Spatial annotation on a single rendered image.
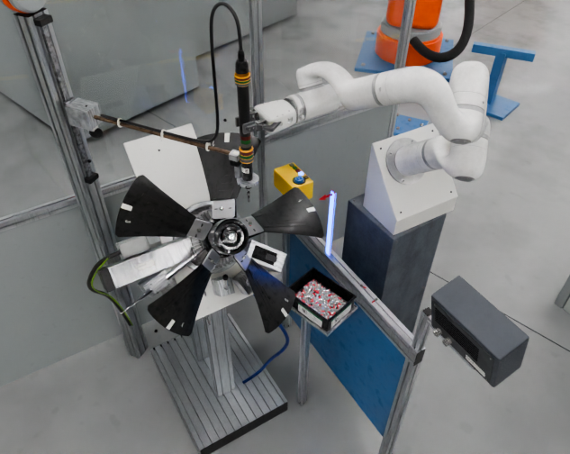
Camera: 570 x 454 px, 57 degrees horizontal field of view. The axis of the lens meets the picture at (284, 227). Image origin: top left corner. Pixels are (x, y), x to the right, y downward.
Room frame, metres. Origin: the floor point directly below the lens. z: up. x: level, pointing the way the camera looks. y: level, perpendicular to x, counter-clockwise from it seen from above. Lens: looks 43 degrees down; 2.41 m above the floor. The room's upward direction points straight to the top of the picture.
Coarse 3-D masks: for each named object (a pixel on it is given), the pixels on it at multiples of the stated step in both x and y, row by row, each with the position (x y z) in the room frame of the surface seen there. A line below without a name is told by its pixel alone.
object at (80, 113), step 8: (72, 96) 1.61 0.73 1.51; (64, 104) 1.57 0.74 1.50; (72, 104) 1.57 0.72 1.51; (80, 104) 1.57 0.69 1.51; (88, 104) 1.57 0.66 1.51; (96, 104) 1.57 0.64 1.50; (72, 112) 1.54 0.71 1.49; (80, 112) 1.53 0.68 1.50; (88, 112) 1.53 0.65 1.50; (96, 112) 1.57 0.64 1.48; (72, 120) 1.55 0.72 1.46; (80, 120) 1.53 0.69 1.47; (88, 120) 1.52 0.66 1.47; (96, 120) 1.56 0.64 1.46; (88, 128) 1.52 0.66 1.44
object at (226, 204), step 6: (216, 204) 1.35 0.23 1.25; (222, 204) 1.34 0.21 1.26; (228, 204) 1.34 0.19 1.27; (234, 204) 1.33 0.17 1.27; (216, 210) 1.34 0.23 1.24; (222, 210) 1.33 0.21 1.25; (228, 210) 1.32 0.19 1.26; (234, 210) 1.32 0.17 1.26; (216, 216) 1.32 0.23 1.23; (222, 216) 1.31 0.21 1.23; (228, 216) 1.31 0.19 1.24
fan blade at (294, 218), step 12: (288, 192) 1.50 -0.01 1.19; (300, 192) 1.51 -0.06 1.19; (276, 204) 1.44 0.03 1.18; (288, 204) 1.44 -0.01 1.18; (300, 204) 1.45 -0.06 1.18; (252, 216) 1.37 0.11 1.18; (264, 216) 1.37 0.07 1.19; (276, 216) 1.37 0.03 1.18; (288, 216) 1.38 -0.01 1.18; (300, 216) 1.39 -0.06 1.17; (312, 216) 1.41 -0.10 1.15; (264, 228) 1.31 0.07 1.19; (276, 228) 1.32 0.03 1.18; (288, 228) 1.33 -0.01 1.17; (300, 228) 1.34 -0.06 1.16; (312, 228) 1.36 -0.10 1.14
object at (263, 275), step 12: (252, 264) 1.24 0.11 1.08; (252, 276) 1.18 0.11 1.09; (264, 276) 1.23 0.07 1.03; (252, 288) 1.14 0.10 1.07; (264, 288) 1.17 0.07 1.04; (276, 288) 1.21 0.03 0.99; (288, 288) 1.25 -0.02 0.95; (264, 300) 1.13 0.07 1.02; (276, 300) 1.16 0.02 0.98; (264, 312) 1.09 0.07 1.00; (276, 312) 1.12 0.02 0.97; (288, 312) 1.15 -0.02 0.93; (264, 324) 1.06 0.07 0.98; (276, 324) 1.08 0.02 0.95
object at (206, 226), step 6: (198, 222) 1.26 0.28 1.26; (204, 222) 1.26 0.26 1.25; (210, 222) 1.26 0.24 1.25; (192, 228) 1.26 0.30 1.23; (198, 228) 1.26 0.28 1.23; (204, 228) 1.26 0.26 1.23; (210, 228) 1.26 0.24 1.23; (192, 234) 1.26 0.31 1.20; (198, 234) 1.26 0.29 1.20; (204, 234) 1.26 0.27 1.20
